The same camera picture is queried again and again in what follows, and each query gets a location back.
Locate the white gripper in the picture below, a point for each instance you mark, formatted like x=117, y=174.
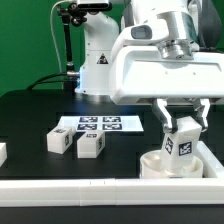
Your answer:
x=159, y=62

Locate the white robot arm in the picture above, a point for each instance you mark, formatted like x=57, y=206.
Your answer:
x=101, y=33

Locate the white U-shaped fence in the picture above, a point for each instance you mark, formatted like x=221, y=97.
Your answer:
x=95, y=192

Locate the white marker sheet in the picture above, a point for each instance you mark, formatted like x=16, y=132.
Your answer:
x=105, y=123

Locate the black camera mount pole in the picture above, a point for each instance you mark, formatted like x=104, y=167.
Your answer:
x=70, y=15

